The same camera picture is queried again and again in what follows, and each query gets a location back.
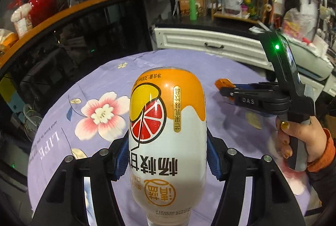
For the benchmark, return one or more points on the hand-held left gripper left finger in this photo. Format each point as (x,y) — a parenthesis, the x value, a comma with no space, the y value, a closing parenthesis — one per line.
(122,163)

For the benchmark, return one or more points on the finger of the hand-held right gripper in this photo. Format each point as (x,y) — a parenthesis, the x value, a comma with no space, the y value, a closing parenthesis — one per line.
(246,101)
(260,87)

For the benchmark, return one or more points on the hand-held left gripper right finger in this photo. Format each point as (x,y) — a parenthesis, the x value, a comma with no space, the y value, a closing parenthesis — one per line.
(212,160)

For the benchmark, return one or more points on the small orange piece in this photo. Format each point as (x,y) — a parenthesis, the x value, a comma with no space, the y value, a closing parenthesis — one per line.
(221,82)

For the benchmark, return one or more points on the white orange drink bottle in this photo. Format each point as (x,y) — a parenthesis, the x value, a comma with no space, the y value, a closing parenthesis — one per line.
(168,150)

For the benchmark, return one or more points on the person's right forearm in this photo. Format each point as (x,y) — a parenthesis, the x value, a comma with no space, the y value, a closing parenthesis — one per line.
(325,163)

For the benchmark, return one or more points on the person's right hand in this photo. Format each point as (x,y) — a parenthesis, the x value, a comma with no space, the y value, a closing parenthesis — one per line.
(312,139)

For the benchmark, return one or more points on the white printer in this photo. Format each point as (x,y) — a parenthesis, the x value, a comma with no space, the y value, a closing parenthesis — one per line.
(312,66)

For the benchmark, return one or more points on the clear plastic bag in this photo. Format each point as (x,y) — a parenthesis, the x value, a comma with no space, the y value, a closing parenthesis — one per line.
(299,24)

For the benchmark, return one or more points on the purple floral tablecloth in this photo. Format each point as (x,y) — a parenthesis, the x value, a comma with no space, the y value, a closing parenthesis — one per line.
(183,63)

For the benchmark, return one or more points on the long white drawer cabinet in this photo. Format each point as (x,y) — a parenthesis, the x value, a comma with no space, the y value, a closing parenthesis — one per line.
(183,39)

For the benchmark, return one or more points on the brown cardboard box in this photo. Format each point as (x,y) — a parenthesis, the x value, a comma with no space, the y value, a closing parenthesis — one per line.
(203,7)

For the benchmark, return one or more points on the green bottle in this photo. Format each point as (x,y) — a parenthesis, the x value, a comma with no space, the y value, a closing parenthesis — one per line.
(193,8)

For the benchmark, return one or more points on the curved wooden-top counter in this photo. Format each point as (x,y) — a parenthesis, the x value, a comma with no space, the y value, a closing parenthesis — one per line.
(78,39)

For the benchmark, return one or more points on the orange white container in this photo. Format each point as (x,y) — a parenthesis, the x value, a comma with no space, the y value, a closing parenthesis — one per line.
(8,38)

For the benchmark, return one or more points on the white jar red label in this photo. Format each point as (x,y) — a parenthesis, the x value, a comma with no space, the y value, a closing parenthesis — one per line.
(22,21)

